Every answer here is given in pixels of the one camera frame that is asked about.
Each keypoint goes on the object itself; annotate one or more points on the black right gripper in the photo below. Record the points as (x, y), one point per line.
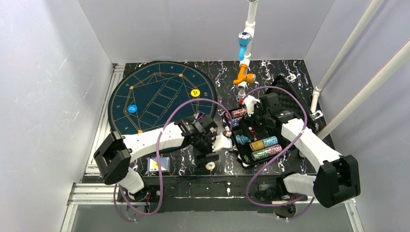
(259, 113)

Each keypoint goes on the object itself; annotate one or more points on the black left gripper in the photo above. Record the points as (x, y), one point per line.
(207, 144)

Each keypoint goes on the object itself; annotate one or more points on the yellow poker chip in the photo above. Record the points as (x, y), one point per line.
(210, 166)

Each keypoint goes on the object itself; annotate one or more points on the yellow big blind button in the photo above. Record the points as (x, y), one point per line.
(195, 93)

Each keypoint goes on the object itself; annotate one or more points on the blue small blind button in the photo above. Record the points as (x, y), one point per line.
(132, 109)

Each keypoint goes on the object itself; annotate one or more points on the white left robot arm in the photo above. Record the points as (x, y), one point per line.
(116, 152)

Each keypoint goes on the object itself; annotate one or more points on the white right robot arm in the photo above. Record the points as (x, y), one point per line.
(337, 176)

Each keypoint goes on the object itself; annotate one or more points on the red and green chip row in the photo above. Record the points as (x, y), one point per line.
(239, 113)

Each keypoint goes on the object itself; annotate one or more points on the black poker chip case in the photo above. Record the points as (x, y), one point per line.
(296, 118)

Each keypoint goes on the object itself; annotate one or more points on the yellow chip stack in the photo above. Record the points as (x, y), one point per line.
(263, 143)

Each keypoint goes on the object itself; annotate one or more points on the light blue chip stack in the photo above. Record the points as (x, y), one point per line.
(242, 140)

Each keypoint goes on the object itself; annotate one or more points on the green and purple chip row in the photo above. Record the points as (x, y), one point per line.
(266, 152)

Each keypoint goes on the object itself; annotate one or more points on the boxed deck of playing cards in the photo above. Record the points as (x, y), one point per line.
(154, 164)

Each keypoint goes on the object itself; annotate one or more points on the round dark blue poker mat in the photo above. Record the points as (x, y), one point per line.
(158, 88)

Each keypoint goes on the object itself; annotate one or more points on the white thin diagonal pole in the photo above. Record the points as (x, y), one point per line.
(359, 27)

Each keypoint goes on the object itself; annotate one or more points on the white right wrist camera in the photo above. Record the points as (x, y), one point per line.
(250, 102)

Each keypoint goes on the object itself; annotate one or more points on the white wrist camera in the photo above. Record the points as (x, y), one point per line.
(222, 142)
(250, 102)

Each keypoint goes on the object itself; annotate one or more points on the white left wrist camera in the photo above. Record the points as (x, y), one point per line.
(222, 142)

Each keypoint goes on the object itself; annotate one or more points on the white pipe camera stand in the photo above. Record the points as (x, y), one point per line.
(245, 38)

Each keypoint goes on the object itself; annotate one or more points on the aluminium frame rail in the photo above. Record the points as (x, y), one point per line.
(90, 190)

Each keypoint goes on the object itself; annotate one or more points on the white diagonal frame pole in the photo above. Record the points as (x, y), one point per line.
(386, 71)

